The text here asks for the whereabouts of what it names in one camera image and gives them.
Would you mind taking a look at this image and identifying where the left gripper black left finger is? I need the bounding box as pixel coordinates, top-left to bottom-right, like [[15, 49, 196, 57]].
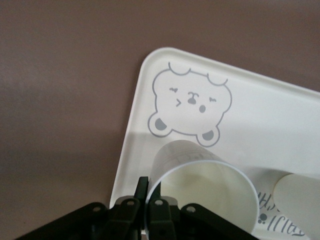
[[14, 176, 150, 240]]

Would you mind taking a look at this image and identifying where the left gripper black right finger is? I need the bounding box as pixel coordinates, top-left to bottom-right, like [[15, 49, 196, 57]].
[[147, 185, 253, 240]]

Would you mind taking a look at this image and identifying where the white plastic cup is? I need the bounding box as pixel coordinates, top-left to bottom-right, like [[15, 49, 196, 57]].
[[273, 173, 320, 238], [144, 139, 259, 237]]

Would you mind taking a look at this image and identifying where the white tray with bear print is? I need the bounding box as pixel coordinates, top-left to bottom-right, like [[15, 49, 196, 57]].
[[108, 47, 320, 240]]

